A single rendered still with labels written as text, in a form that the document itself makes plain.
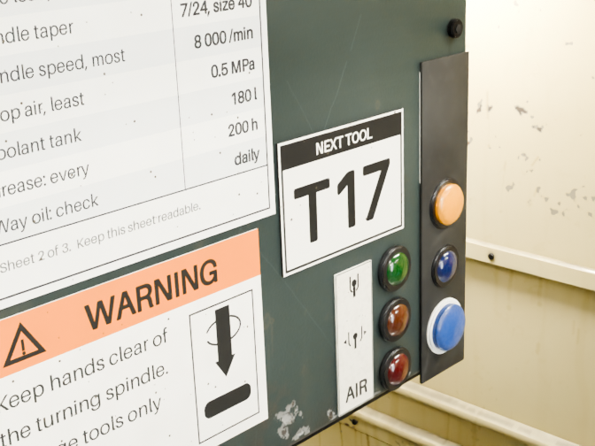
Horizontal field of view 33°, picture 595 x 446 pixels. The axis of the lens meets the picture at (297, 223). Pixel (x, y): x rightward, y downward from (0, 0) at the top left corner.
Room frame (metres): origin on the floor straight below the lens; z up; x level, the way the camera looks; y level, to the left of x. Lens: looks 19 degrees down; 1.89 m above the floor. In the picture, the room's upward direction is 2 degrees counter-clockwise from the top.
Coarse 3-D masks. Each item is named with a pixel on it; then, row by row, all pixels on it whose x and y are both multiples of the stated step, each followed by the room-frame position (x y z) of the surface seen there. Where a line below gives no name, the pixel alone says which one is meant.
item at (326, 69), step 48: (288, 0) 0.49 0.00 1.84; (336, 0) 0.51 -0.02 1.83; (384, 0) 0.54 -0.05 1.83; (432, 0) 0.57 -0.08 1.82; (288, 48) 0.49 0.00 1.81; (336, 48) 0.51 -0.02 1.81; (384, 48) 0.54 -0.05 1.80; (432, 48) 0.57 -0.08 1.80; (288, 96) 0.49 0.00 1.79; (336, 96) 0.51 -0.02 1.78; (384, 96) 0.54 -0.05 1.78; (384, 240) 0.54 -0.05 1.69; (288, 288) 0.48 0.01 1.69; (288, 336) 0.48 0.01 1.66; (288, 384) 0.48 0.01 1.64; (288, 432) 0.48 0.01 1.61
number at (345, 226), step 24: (336, 168) 0.51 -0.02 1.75; (360, 168) 0.52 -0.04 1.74; (384, 168) 0.54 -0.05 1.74; (336, 192) 0.51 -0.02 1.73; (360, 192) 0.52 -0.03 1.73; (384, 192) 0.54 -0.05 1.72; (336, 216) 0.51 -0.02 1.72; (360, 216) 0.52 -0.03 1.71; (384, 216) 0.54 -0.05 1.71; (336, 240) 0.51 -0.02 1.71
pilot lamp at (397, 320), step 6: (396, 306) 0.54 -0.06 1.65; (402, 306) 0.54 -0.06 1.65; (390, 312) 0.53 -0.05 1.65; (396, 312) 0.54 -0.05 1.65; (402, 312) 0.54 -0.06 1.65; (408, 312) 0.54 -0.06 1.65; (390, 318) 0.53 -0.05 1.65; (396, 318) 0.53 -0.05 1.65; (402, 318) 0.54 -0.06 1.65; (408, 318) 0.54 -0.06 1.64; (390, 324) 0.53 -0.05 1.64; (396, 324) 0.53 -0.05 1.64; (402, 324) 0.54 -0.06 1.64; (390, 330) 0.53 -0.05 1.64; (396, 330) 0.53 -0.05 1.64; (402, 330) 0.54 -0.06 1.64
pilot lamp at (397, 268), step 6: (396, 258) 0.54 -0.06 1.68; (402, 258) 0.54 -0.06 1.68; (390, 264) 0.53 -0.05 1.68; (396, 264) 0.53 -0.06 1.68; (402, 264) 0.54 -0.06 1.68; (408, 264) 0.54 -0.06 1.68; (390, 270) 0.53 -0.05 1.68; (396, 270) 0.53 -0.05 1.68; (402, 270) 0.54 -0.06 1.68; (390, 276) 0.53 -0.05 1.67; (396, 276) 0.53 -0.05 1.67; (402, 276) 0.54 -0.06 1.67; (390, 282) 0.53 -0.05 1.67; (396, 282) 0.54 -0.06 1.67
